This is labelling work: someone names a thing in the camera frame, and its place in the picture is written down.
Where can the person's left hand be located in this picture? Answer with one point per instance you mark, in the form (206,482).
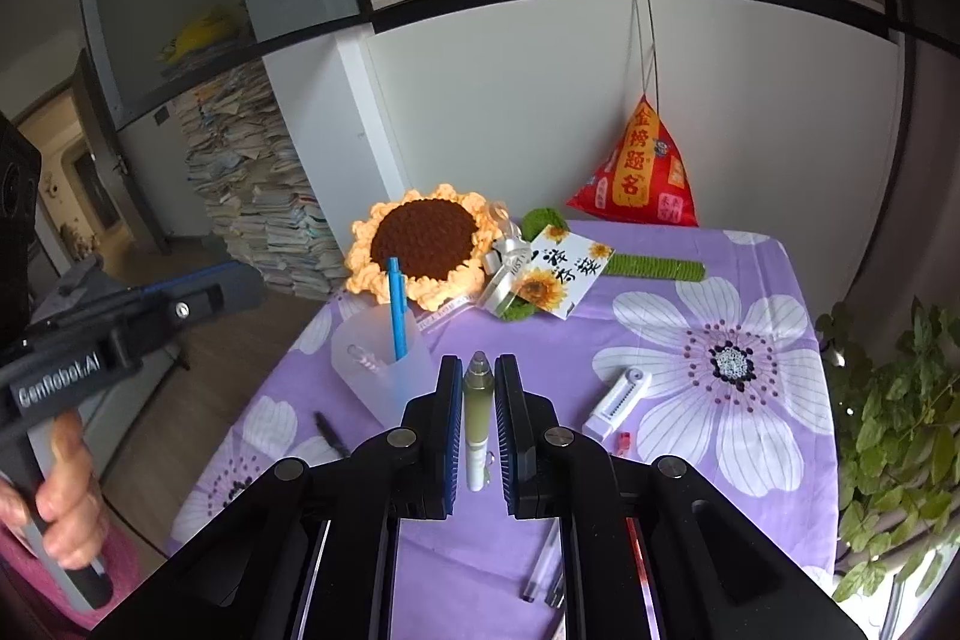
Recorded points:
(67,497)

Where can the yellow item behind glass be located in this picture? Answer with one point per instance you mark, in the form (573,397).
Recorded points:
(202,33)

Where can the green and white pen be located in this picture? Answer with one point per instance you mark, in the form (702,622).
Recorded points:
(477,415)

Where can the black pen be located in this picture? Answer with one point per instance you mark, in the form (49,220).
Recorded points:
(331,434)

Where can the purple floral tablecloth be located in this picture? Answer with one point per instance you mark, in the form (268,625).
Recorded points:
(675,280)

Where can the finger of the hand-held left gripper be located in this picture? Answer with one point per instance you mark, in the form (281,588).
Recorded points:
(217,291)

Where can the white correction tape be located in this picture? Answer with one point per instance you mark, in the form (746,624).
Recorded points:
(619,396)

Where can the small red eraser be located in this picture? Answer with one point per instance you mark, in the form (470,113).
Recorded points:
(624,443)

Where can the pile of papers and magazines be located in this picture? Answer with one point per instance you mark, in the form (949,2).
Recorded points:
(255,183)

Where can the green potted plant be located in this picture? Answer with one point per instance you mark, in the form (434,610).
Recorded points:
(892,445)

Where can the red pyramid pouch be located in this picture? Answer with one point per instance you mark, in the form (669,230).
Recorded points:
(637,175)

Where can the white ribbon bow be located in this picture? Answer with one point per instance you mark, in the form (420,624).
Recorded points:
(508,261)

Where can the sunflower print card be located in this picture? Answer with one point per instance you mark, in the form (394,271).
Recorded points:
(562,272)

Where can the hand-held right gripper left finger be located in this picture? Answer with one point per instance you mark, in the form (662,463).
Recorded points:
(448,430)

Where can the person's left forearm pink sleeve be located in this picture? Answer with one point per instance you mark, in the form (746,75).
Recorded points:
(45,580)

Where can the clear striped pen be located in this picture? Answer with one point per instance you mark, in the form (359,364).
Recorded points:
(366,361)

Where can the crochet sunflower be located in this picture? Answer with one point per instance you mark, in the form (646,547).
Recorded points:
(424,235)

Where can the clear gel pen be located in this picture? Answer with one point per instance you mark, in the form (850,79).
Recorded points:
(541,561)

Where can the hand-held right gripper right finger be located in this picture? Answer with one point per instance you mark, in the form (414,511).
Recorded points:
(511,437)

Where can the translucent plastic pen cup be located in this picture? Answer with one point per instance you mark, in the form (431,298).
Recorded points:
(375,392)

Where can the blue pen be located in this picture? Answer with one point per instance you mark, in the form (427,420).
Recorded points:
(397,310)

